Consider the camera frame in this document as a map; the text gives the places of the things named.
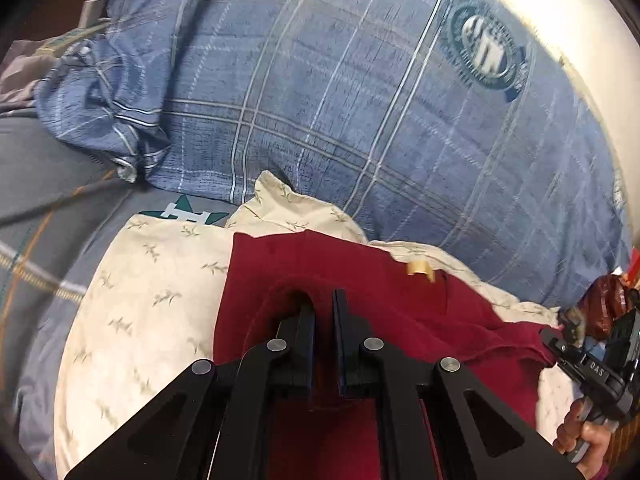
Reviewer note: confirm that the dark red fleece garment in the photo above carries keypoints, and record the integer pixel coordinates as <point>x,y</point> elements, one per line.
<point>400,300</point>

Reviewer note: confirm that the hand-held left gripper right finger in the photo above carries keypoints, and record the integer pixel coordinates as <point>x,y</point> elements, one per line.
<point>341,330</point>

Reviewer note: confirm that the white charger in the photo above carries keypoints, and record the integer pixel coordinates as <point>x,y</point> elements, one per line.
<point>92,7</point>

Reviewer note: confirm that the grey bed sheet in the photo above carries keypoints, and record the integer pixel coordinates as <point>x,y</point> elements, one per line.
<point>45,185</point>

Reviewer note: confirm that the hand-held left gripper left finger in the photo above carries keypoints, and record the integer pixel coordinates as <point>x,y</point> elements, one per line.
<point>307,325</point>

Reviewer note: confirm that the blue plaid duvet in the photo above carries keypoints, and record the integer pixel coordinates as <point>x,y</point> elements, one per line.
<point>350,110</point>

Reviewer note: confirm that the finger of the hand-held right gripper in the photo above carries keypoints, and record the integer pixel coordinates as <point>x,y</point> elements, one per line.
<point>557,342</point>

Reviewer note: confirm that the grey cloth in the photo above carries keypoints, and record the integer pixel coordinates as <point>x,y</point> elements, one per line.
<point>20,80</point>

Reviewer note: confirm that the green and white box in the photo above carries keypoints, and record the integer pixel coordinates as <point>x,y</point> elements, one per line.
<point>60,44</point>

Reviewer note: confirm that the dark red plastic bag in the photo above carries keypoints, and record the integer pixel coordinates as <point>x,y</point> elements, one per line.
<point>600,300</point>

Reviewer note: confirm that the cream leaf-print pillow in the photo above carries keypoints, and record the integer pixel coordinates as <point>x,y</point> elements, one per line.
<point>150,285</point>

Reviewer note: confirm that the person's right hand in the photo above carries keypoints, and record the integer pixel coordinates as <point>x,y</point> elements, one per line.
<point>590,435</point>

